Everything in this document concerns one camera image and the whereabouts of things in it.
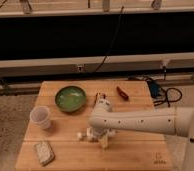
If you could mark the green ceramic bowl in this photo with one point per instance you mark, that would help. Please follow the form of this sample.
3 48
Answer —
70 98

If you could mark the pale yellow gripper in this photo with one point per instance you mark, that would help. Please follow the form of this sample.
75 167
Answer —
103 141

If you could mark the translucent plastic cup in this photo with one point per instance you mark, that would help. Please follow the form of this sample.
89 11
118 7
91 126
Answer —
40 115

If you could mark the dark rectangular snack bar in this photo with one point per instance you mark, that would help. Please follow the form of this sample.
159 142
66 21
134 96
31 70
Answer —
99 96

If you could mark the small red brown object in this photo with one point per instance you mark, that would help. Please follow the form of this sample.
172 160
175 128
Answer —
122 94

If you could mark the blue power adapter box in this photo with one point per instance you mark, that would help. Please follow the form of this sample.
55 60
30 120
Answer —
154 88

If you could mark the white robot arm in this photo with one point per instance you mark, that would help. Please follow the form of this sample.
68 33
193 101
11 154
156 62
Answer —
171 121

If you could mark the white labelled plastic bottle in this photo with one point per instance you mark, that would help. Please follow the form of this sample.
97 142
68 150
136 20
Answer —
91 137

